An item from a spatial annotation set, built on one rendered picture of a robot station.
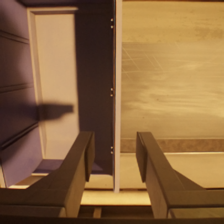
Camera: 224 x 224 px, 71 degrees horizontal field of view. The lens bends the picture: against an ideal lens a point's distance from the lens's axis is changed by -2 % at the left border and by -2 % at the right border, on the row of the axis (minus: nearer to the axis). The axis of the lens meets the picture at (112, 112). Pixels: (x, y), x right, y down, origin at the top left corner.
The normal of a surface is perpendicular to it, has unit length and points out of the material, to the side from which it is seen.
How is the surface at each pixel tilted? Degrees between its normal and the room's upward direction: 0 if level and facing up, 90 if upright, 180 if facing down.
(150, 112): 0
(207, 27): 1
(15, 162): 88
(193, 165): 0
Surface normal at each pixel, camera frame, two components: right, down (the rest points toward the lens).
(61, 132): -0.01, 0.25
